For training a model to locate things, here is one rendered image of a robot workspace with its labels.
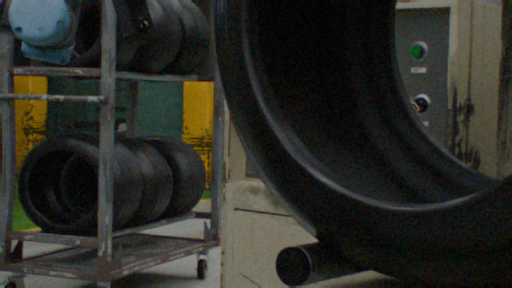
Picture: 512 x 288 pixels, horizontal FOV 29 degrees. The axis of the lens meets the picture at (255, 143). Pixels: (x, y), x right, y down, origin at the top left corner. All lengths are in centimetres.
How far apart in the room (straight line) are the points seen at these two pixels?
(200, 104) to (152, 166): 581
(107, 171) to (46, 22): 333
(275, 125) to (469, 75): 82
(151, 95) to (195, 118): 107
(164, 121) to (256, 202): 974
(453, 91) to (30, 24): 79
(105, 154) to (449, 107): 302
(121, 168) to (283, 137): 375
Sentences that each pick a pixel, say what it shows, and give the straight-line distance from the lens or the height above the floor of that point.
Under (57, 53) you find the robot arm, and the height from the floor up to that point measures 114.
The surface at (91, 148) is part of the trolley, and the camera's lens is 481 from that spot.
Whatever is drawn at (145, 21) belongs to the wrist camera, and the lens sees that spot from 141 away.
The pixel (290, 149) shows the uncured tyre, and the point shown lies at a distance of 107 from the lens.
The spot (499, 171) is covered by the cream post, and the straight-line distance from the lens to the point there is 137.
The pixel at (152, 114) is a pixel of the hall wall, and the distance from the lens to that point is 1188.
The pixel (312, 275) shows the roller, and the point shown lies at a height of 89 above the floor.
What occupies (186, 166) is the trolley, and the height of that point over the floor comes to 67.
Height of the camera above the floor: 109
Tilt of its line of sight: 3 degrees down
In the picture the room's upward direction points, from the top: 2 degrees clockwise
